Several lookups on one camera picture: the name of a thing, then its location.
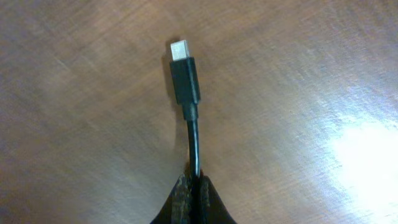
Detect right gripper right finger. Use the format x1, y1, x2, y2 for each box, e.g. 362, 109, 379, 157
198, 173, 237, 224

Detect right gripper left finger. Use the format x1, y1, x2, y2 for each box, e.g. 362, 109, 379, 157
150, 174, 193, 224

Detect black USB charging cable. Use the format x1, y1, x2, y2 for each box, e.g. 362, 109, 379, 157
169, 39, 202, 180

